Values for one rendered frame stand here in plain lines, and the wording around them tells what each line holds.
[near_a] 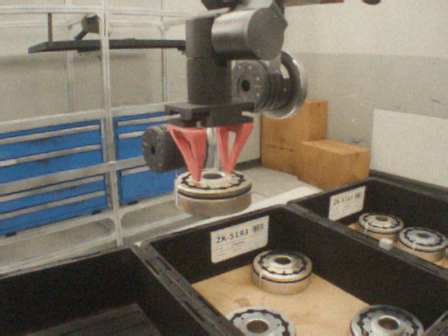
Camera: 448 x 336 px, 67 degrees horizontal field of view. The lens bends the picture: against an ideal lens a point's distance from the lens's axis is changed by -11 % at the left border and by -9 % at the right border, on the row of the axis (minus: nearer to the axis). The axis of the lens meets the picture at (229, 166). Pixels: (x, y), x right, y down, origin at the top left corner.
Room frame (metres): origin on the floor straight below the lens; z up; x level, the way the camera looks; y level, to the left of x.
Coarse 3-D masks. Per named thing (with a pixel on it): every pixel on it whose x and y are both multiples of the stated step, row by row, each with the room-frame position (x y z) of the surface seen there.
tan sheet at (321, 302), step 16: (240, 272) 0.59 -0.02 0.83; (208, 288) 0.54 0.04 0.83; (224, 288) 0.54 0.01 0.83; (240, 288) 0.54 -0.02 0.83; (256, 288) 0.54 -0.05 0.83; (320, 288) 0.53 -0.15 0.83; (336, 288) 0.53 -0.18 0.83; (224, 304) 0.49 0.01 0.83; (240, 304) 0.49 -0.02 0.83; (256, 304) 0.49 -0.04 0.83; (272, 304) 0.49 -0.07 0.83; (288, 304) 0.49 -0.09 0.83; (304, 304) 0.49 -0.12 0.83; (320, 304) 0.49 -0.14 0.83; (336, 304) 0.49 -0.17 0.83; (352, 304) 0.48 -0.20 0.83; (304, 320) 0.45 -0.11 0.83; (320, 320) 0.45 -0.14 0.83; (336, 320) 0.45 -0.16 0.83
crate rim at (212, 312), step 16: (272, 208) 0.65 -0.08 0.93; (288, 208) 0.65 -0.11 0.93; (208, 224) 0.58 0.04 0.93; (224, 224) 0.59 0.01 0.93; (320, 224) 0.58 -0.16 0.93; (144, 240) 0.52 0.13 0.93; (160, 240) 0.52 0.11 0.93; (352, 240) 0.52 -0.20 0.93; (368, 240) 0.51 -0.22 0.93; (160, 256) 0.47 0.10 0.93; (400, 256) 0.46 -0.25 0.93; (176, 272) 0.43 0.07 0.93; (432, 272) 0.41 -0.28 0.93; (192, 288) 0.39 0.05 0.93; (208, 304) 0.36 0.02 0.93; (224, 320) 0.33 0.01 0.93
